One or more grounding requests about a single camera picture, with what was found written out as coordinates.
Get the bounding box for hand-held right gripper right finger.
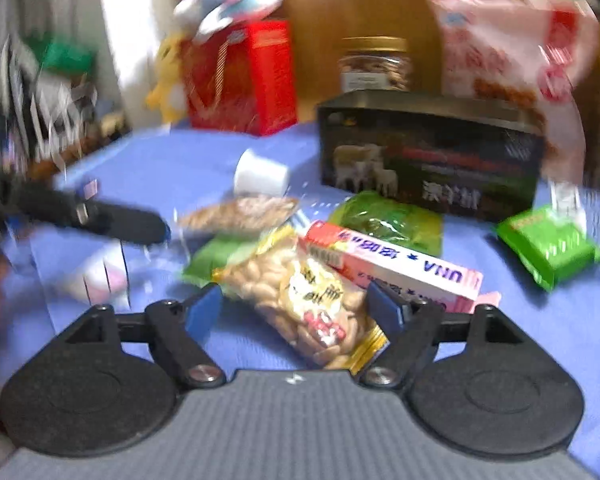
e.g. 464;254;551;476
360;280;536;388

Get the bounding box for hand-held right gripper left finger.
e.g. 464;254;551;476
55;284;226;388

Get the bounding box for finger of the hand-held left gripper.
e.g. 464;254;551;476
7;182;172;247

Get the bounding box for pink red carton box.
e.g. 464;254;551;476
299;220;484;315

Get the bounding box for light green snack packet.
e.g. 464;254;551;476
181;235;263;287

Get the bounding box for yellow peanut snack bag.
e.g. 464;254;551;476
212;225;391;372

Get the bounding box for green pea snack packet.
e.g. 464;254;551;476
329;191;444;257

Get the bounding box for clear seed packet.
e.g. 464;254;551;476
176;195;301;237

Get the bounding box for black tin box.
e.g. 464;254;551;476
316;90;547;224

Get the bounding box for green wafer packet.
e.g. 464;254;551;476
495;204;600;292

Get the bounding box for small white pink packet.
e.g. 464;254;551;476
62;239;131;307

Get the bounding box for blue tablecloth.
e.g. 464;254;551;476
0;120;600;477

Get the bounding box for dark blurred clutter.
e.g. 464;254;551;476
0;35;133;181

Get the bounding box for white plastic cup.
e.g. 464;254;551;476
233;148;291;197

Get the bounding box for yellow plush toy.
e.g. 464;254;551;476
145;34;188;123

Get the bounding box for red gift bag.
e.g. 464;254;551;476
180;19;299;137

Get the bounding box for nut jar with gold lid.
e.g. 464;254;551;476
337;36;414;94

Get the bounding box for white and red snack bag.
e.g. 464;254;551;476
424;0;600;183

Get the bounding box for wooden headboard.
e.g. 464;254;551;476
279;0;527;127

